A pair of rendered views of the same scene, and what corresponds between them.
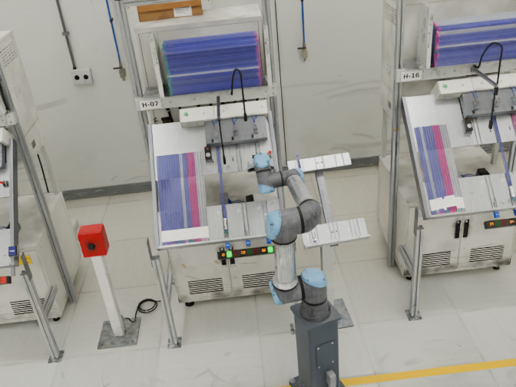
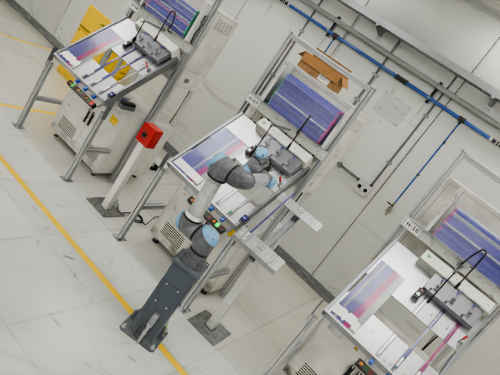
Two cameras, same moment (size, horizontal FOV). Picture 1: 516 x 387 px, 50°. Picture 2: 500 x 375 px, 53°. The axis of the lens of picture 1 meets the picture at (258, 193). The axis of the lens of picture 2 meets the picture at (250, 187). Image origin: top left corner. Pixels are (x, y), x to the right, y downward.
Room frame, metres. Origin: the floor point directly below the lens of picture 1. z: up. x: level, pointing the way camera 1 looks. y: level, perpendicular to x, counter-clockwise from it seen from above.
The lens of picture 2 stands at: (-0.31, -1.30, 1.86)
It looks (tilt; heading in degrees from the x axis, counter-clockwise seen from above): 16 degrees down; 24
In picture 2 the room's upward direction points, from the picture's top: 35 degrees clockwise
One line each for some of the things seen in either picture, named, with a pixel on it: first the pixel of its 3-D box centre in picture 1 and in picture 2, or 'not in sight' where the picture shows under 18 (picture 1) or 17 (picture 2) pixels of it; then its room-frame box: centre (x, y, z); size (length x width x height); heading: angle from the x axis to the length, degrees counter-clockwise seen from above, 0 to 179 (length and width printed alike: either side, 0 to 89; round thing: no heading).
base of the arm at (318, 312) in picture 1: (315, 303); (196, 256); (2.02, -0.22, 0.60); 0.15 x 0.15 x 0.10
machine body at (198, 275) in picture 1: (227, 236); (217, 233); (3.08, 0.23, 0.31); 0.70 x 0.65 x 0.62; 91
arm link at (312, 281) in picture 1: (312, 284); (205, 239); (2.02, -0.21, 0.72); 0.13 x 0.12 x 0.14; 98
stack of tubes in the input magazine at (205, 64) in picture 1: (213, 63); (305, 109); (2.96, 0.17, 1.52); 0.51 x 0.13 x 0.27; 91
